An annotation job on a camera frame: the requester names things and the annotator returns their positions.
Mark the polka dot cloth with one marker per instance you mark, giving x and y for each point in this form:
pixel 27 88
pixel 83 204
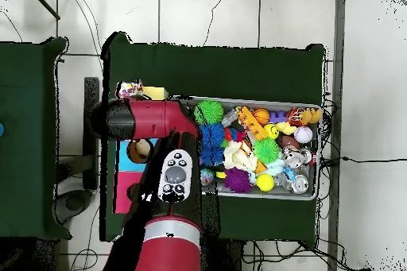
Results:
pixel 128 89

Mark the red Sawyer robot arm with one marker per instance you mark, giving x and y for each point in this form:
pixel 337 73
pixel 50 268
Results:
pixel 152 118

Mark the wooden box with three holes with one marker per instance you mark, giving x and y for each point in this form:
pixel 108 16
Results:
pixel 127 163

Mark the shallow metal mesh bin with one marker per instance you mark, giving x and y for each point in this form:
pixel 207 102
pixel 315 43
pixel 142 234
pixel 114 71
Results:
pixel 276 193

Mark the blue spiky rubber ball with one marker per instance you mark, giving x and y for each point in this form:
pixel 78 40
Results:
pixel 212 135

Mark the green spiky rubber ball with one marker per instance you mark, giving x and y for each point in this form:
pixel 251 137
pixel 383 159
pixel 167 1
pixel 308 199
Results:
pixel 208 112
pixel 265 150

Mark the red and blue spiky toy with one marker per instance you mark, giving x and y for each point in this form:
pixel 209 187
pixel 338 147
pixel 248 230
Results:
pixel 233 134

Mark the orange toy building brick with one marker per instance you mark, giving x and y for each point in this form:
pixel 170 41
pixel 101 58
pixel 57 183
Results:
pixel 252 123

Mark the purple spiky ball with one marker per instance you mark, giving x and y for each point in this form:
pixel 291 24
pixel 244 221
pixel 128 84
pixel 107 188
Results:
pixel 237 180

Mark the dark green table cloth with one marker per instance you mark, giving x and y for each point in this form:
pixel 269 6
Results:
pixel 28 93
pixel 222 70

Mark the yellow smiley face ball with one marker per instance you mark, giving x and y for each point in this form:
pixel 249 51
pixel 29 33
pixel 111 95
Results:
pixel 271 131

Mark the white baseball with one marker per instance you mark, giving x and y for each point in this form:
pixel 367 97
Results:
pixel 303 134

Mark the black tripod leg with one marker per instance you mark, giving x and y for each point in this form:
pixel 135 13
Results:
pixel 44 4

